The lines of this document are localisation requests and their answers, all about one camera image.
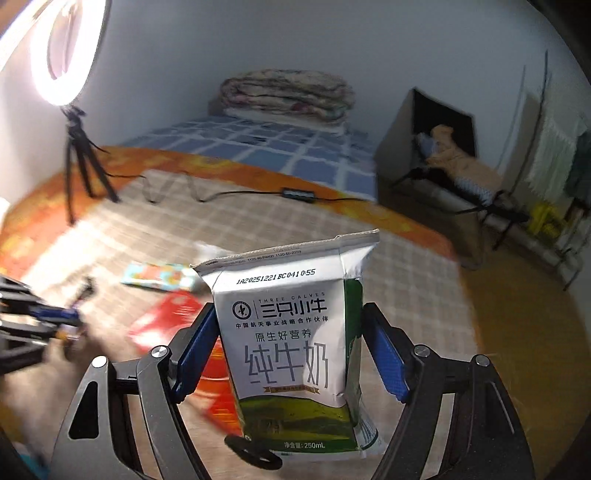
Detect dark purple snack wrapper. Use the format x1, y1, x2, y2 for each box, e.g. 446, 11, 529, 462
57, 276, 98, 363

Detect red paper box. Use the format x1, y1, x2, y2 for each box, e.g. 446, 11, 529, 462
127, 291, 242, 435

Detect teal orange candy wrapper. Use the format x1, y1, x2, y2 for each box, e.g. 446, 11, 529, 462
120, 261, 199, 292

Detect clear plastic wrapper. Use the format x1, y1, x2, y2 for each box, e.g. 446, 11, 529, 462
191, 241, 233, 266

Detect green white milk carton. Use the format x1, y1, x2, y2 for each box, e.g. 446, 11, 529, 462
195, 230, 383, 458

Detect orange patterned mattress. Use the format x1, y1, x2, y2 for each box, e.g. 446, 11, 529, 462
0, 144, 461, 282

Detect beige plaid fringed blanket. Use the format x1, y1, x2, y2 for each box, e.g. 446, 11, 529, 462
9, 181, 476, 479

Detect black tripod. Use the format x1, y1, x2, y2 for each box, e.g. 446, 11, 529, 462
60, 105, 120, 226

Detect black folding chair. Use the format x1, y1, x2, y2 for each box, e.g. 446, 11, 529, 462
375, 87, 530, 251

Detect yellow crate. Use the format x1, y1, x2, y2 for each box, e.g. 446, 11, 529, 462
527, 201, 566, 244

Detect black metal drying rack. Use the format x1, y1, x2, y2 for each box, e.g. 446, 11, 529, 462
493, 53, 590, 289

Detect blue checkered bed sheet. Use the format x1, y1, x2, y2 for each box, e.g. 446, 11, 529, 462
123, 116, 378, 201

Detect tan clothes on chair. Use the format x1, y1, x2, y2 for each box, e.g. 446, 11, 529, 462
427, 125, 502, 192

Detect white striped towel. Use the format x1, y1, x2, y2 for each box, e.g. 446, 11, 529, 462
525, 89, 588, 203

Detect folded floral quilt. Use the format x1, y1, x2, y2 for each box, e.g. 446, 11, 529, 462
219, 69, 356, 124

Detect black power cable with remote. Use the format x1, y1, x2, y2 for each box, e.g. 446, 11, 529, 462
103, 169, 371, 206

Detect white ring light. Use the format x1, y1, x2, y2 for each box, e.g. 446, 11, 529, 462
29, 0, 111, 107

